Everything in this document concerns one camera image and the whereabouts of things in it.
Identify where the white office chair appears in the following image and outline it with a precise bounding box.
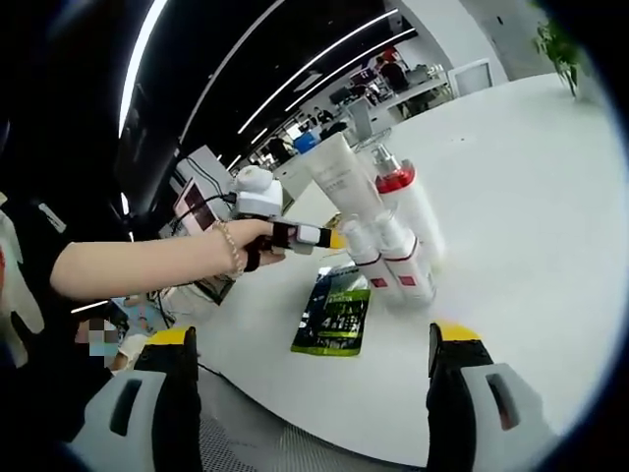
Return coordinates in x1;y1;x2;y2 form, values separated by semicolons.
454;57;494;97

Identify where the white skincare tube grey print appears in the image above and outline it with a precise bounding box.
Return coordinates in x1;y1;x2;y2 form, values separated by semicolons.
303;131;387;222

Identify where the small skincare bottle red label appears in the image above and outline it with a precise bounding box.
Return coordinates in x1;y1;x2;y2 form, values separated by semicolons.
377;214;437;304
343;218;397;299

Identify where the long ceiling light strip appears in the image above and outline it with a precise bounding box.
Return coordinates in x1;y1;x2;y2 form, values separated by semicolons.
117;0;171;139

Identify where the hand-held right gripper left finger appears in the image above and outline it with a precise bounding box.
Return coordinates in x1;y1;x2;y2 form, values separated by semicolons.
63;325;203;472

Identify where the beaded bracelet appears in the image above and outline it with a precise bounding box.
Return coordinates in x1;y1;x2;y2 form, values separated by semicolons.
211;219;246;280

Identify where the dark green skincare sachet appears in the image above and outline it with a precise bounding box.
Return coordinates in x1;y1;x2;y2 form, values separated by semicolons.
289;265;372;358

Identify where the open silver laptop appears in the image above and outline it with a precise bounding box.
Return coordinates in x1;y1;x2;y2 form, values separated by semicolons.
173;175;218;232

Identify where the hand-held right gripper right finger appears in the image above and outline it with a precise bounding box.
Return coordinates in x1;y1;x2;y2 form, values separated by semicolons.
426;321;561;472

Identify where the potted green plant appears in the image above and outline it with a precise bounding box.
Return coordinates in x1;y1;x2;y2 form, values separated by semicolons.
533;18;589;98

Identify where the white skincare bottle red collar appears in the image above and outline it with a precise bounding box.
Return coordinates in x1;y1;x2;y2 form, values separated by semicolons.
371;145;447;270

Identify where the light grey office chair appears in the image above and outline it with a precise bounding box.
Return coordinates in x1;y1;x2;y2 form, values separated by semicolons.
347;95;373;142

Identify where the person's left hand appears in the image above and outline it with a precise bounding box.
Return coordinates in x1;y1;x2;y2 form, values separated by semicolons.
229;218;291;272

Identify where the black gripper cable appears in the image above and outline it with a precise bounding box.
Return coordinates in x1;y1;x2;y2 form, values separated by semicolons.
194;192;241;217

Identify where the person's black shirt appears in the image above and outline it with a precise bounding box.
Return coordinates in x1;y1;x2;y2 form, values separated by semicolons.
0;191;143;443

